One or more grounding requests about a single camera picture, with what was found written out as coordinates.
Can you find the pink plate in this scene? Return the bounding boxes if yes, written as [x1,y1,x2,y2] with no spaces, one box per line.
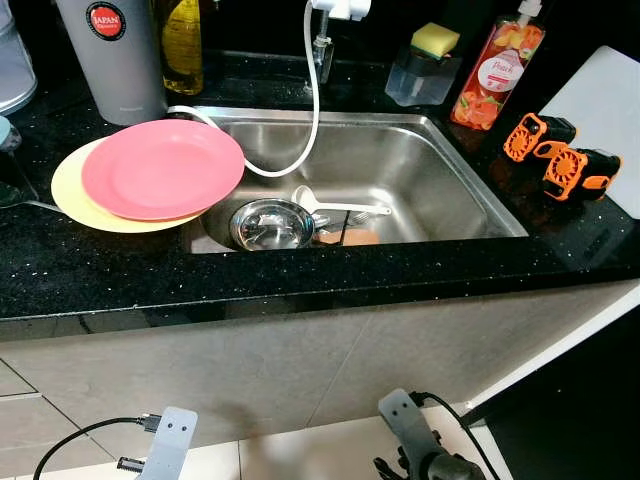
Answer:
[81,119,247,222]

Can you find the pale yellow plate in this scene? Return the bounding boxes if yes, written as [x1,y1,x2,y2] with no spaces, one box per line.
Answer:
[50,138,206,235]

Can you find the white kitchen tap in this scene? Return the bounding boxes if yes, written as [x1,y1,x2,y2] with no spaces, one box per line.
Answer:
[305,0,373,89]

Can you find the black cabinet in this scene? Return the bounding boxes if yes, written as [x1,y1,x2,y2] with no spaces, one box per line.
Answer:
[462,310,640,480]

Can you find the brown flat utensil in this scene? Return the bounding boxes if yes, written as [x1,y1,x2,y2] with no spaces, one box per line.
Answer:
[318,226,381,248]

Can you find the white plastic spoon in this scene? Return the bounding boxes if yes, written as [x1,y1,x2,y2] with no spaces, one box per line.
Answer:
[290,185,393,217]

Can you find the stainless steel sink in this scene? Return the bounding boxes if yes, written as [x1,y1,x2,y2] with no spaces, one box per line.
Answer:
[180,105,529,256]

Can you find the clear soap dispenser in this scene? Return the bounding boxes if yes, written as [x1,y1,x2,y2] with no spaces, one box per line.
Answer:
[385,42,463,108]

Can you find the peach dish soap bottle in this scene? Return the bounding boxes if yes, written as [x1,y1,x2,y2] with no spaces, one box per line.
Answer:
[448,0,547,132]

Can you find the white cutting board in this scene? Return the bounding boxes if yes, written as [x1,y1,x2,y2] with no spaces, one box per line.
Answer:
[538,45,640,219]

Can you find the yellow sponge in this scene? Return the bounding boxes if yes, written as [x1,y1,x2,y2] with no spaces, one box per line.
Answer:
[412,22,461,59]

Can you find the yellow oil bottle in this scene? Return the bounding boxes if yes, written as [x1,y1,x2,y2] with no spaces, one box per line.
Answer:
[155,0,205,97]

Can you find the grey water filter canister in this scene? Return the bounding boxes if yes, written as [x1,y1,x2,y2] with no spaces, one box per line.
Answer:
[55,0,169,127]

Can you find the translucent white food cover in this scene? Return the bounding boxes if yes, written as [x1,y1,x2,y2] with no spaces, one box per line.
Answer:
[0,10,38,116]

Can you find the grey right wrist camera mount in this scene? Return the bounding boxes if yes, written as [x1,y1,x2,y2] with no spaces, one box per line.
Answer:
[378,388,433,463]

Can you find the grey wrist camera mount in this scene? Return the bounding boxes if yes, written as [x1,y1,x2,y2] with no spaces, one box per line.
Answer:
[145,406,199,480]
[378,388,433,463]

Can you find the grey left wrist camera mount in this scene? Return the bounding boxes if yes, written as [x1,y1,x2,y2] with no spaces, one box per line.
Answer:
[145,406,199,480]

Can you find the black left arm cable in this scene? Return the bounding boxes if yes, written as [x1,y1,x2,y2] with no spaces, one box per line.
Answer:
[33,412,166,480]

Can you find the white tap hose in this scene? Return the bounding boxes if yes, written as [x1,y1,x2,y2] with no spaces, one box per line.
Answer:
[165,0,323,179]

